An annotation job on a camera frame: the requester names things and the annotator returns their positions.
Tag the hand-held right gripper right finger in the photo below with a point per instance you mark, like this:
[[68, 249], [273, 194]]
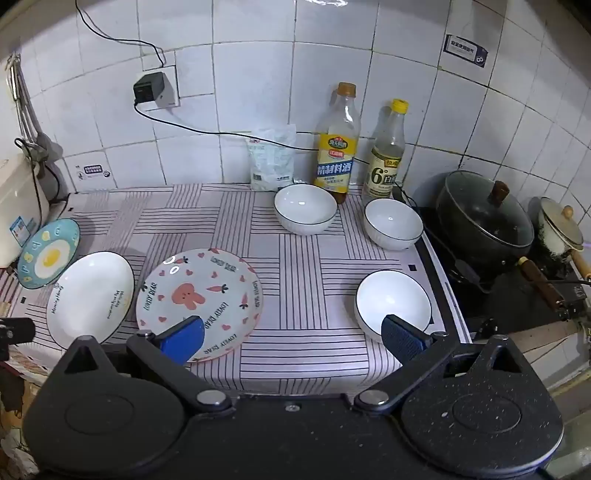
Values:
[[401, 341]]

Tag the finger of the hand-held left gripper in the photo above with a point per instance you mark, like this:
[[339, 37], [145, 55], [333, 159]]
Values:
[[16, 331]]

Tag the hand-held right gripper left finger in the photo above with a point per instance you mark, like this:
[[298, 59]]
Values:
[[184, 339]]

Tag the white bowl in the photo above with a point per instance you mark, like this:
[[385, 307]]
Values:
[[392, 221], [304, 205], [392, 295]]

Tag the pink rabbit plate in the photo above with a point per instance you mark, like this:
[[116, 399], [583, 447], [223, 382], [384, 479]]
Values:
[[194, 286]]

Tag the blue fried egg plate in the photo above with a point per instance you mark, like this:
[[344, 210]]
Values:
[[48, 258]]

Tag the white deep plate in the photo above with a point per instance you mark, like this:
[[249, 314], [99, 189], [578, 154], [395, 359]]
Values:
[[87, 295]]

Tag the black stove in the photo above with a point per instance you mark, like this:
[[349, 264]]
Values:
[[508, 295]]

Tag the striped tablecloth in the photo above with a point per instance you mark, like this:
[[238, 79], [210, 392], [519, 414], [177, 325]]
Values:
[[300, 277]]

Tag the white rice cooker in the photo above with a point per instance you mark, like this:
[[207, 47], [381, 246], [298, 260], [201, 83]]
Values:
[[18, 203]]

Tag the glass lid with wooden knob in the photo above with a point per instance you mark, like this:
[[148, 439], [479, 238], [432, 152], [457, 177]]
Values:
[[480, 207]]

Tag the yellow cap vinegar bottle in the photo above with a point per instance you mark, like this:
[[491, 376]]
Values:
[[383, 175]]

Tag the cream enamel pot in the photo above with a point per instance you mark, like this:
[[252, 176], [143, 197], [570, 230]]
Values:
[[556, 244]]

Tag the yellow label cooking wine bottle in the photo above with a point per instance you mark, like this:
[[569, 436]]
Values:
[[334, 157]]

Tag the cream pot lid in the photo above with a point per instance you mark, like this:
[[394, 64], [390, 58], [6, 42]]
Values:
[[561, 226]]

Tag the white salt bag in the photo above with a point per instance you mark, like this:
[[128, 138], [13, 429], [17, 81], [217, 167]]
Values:
[[272, 161]]

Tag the black power adapter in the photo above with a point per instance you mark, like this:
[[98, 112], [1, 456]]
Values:
[[148, 87]]

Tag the small white wall sticker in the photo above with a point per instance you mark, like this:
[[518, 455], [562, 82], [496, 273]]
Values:
[[92, 170]]

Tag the white wall socket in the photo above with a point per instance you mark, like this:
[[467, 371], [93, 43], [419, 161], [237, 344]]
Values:
[[173, 92]]

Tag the dark wall label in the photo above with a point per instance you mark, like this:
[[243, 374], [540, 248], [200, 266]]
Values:
[[464, 50]]

